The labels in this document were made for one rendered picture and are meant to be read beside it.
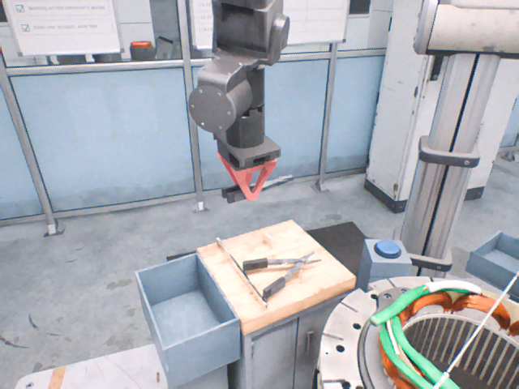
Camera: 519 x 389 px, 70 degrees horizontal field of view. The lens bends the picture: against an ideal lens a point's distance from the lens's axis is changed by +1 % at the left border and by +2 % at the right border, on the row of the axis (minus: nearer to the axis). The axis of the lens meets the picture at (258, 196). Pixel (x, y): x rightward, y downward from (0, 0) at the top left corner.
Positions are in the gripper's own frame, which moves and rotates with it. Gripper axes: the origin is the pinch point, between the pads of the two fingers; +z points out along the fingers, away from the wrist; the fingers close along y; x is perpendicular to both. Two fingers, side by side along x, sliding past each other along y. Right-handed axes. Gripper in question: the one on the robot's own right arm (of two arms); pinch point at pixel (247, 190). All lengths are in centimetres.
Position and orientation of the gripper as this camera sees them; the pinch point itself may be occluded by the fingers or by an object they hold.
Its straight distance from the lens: 59.0
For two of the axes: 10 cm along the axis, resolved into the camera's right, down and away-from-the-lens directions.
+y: 4.7, 5.0, -7.3
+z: 0.2, 8.2, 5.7
